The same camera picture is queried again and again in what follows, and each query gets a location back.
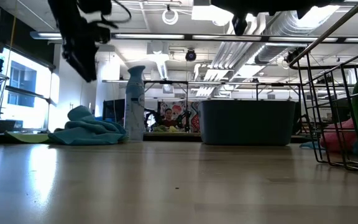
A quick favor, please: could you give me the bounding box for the black wire basket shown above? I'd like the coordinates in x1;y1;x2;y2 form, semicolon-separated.
288;0;358;177

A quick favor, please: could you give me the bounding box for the pink microfiber towel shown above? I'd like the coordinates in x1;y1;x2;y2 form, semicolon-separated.
319;118;358;153

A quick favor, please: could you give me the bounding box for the black monitor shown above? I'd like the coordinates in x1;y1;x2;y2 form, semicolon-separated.
103;98;126;124

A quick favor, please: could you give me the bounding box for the round white ceiling lamp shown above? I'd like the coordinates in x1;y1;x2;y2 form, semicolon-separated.
162;8;179;26

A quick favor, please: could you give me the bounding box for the person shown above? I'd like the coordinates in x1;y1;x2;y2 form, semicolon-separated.
162;108;177;128

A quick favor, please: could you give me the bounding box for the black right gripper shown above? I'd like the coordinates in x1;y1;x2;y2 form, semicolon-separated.
211;0;276;37

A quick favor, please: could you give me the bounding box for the grey plastic bin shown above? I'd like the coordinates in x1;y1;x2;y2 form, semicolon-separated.
197;98;297;146

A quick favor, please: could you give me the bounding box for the blue microfiber towel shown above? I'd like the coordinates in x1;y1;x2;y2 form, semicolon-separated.
299;141;323;151
47;105;127;146

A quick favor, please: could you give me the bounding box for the black round ceiling camera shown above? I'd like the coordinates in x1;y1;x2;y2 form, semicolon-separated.
185;48;197;62
286;46;306;65

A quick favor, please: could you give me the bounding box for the long ceiling light bar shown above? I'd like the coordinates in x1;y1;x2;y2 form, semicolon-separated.
29;30;358;44

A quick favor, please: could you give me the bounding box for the colourful wall mural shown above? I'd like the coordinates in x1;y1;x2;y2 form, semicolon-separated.
159;100;201;133

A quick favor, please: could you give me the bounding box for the silver ventilation duct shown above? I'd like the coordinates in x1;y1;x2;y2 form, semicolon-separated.
255;9;341;65

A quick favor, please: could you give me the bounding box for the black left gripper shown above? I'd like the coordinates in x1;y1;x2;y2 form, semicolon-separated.
47;0;113;83

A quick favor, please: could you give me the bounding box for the light blue spray bottle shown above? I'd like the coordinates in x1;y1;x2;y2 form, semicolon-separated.
123;65;147;141

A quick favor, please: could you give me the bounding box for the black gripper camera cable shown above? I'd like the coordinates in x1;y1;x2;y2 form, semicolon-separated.
101;0;132;25

